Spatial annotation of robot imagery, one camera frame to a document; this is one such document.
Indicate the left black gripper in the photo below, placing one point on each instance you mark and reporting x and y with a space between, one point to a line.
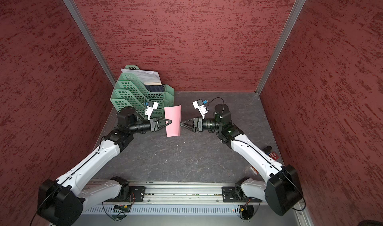
155 125

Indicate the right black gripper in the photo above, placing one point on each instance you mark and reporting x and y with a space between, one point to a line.
198 124

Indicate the pink square paper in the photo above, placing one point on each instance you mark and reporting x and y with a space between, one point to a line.
174 114

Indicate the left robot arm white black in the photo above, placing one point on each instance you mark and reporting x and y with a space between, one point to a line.
62 201

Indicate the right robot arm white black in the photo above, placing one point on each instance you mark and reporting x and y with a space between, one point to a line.
280 187

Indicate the dark folder in organizer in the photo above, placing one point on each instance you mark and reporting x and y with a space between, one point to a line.
155 88

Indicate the green plastic file organizer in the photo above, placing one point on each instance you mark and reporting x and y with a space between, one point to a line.
130 91

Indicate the white papers in organizer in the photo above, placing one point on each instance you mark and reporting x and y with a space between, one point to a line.
146 77

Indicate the red small box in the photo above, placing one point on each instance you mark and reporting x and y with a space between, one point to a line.
273 155

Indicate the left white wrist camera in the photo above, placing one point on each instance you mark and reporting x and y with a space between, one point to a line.
151 106

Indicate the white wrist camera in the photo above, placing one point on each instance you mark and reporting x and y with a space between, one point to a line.
200 105
151 106

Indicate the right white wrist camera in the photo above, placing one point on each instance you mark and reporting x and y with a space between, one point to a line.
200 105

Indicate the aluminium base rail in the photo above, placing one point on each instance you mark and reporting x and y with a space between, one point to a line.
172 193

